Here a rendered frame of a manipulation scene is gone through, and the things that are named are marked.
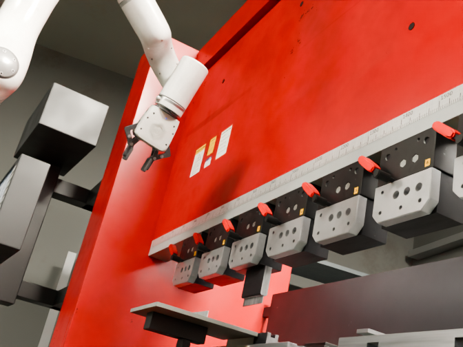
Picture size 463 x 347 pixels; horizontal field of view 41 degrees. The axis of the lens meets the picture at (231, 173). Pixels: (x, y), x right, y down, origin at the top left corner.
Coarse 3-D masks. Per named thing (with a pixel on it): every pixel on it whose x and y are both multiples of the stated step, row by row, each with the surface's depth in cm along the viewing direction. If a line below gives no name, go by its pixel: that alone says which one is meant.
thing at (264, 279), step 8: (248, 272) 163; (256, 272) 159; (264, 272) 156; (248, 280) 162; (256, 280) 158; (264, 280) 155; (248, 288) 160; (256, 288) 156; (264, 288) 154; (248, 296) 159; (256, 296) 156; (264, 296) 155; (248, 304) 159
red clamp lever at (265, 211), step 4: (260, 204) 155; (264, 204) 155; (260, 208) 154; (264, 208) 153; (268, 208) 154; (264, 212) 152; (268, 212) 151; (268, 216) 148; (272, 216) 149; (268, 220) 148; (272, 220) 148; (276, 220) 149
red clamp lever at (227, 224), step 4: (224, 220) 172; (228, 220) 173; (224, 224) 171; (228, 224) 169; (228, 228) 168; (232, 228) 169; (228, 232) 166; (232, 232) 165; (228, 236) 165; (232, 236) 165; (236, 236) 165; (240, 236) 167
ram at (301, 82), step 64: (320, 0) 179; (384, 0) 145; (448, 0) 122; (256, 64) 208; (320, 64) 163; (384, 64) 135; (448, 64) 115; (192, 128) 247; (256, 128) 187; (320, 128) 150; (192, 192) 218
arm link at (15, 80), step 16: (16, 0) 140; (32, 0) 141; (48, 0) 145; (0, 16) 137; (16, 16) 138; (32, 16) 141; (48, 16) 147; (0, 32) 132; (16, 32) 135; (32, 32) 140; (0, 48) 128; (16, 48) 132; (32, 48) 139; (0, 64) 127; (16, 64) 130; (0, 80) 127; (16, 80) 130; (0, 96) 131
